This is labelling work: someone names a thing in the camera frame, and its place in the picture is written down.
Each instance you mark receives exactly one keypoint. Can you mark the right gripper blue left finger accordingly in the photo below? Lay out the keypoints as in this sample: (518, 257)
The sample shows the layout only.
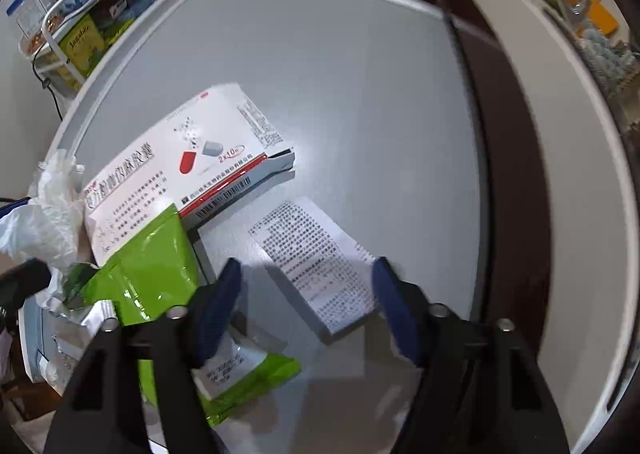
(102, 410)

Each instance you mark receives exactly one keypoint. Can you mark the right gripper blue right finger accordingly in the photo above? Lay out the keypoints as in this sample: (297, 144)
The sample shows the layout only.
(481, 389)

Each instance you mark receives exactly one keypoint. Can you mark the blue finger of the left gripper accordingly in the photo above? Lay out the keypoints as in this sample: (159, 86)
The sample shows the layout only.
(23, 281)

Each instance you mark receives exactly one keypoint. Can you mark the printed paper leaflet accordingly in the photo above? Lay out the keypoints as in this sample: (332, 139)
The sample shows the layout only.
(326, 272)

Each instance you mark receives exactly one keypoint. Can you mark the white kitchen counter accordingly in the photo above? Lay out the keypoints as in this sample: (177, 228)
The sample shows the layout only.
(593, 310)

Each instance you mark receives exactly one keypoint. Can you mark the crumpled white plastic wrap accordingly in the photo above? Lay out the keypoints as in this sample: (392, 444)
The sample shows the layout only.
(50, 227)

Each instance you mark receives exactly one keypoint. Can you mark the silver foil packet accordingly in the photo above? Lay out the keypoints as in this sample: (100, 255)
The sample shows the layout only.
(70, 333)

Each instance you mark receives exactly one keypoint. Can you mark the green plastic pouch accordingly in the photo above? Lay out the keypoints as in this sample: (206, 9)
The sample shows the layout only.
(157, 270)

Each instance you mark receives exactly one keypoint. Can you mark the white red medicine box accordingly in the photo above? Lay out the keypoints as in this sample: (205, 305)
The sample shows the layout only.
(198, 159)

